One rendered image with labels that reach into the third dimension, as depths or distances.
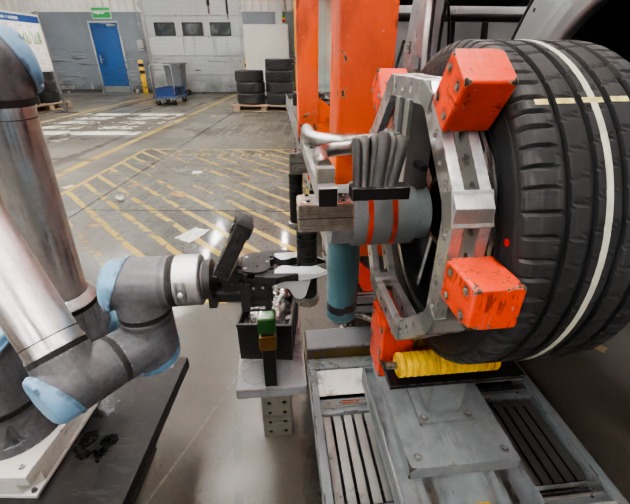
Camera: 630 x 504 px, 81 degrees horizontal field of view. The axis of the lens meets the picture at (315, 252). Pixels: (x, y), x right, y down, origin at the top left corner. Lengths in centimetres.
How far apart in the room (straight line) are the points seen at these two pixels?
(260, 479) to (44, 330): 86
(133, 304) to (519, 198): 61
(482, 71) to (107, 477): 109
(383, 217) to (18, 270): 62
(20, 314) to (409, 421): 96
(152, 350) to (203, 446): 76
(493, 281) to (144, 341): 57
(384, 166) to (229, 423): 113
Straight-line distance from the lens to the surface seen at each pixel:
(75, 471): 114
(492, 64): 60
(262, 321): 80
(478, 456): 119
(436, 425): 121
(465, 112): 60
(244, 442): 142
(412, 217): 77
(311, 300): 67
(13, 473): 111
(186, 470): 141
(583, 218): 62
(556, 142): 61
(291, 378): 96
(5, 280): 70
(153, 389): 123
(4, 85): 88
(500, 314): 57
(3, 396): 107
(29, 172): 91
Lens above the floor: 115
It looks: 28 degrees down
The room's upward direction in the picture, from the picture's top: straight up
